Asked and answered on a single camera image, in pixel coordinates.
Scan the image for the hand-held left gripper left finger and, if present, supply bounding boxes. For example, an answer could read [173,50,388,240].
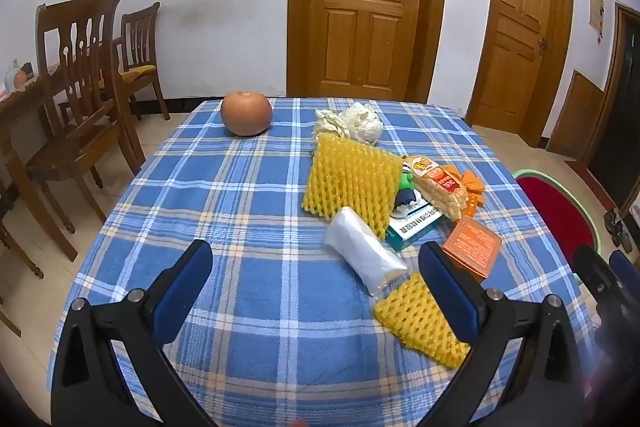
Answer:
[50,239,221,427]

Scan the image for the blue plaid tablecloth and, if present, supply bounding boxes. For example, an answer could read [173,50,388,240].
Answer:
[47,97,601,427]

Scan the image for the small yellow foam fruit net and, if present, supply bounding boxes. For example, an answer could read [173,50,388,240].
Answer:
[374,272,471,370]

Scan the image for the teal and white box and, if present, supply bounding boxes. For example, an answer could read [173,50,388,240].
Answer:
[385,202,445,253]

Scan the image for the low wooden wall panel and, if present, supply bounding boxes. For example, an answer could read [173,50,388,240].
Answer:
[547,69,608,160]

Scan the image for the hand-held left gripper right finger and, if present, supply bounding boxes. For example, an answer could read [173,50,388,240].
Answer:
[417,241,597,427]

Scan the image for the green and black toy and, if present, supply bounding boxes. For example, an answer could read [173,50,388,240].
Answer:
[392,171,423,214]

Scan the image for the wooden panel door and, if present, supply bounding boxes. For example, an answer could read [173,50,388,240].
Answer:
[287,0,448,102]

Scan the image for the orange paper box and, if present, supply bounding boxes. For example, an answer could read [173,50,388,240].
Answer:
[442,215,503,284]

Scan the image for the orange crinkled wrapper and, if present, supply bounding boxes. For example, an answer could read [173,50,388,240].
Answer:
[462,169,487,218]

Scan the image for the wooden chair with cushion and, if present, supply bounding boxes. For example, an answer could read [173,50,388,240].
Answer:
[112,2,171,122]

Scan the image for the small ornaments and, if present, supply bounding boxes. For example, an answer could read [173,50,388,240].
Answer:
[5,59,38,92]

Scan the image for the red basin with green rim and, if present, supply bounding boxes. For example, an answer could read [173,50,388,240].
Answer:
[512,169,598,268]

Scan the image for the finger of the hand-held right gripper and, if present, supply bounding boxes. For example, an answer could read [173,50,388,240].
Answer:
[610,249,640,290]
[572,244,632,333]

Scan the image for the wooden door with handle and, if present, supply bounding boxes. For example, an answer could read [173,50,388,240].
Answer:
[465,0,575,148]

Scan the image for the yellow seat cushion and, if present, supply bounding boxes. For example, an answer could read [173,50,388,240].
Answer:
[122,64,157,82]

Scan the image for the black door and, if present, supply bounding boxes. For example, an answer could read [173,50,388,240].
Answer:
[587,4,640,212]

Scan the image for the yellow snack packet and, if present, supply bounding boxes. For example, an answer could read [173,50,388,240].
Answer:
[402,155,468,222]

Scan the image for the tall wooden chair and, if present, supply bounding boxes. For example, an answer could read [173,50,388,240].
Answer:
[25,0,146,233]

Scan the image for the white plastic bag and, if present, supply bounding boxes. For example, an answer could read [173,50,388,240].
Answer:
[324,206,408,298]

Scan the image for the large yellow foam fruit net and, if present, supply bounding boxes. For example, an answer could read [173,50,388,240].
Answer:
[301,132,406,240]

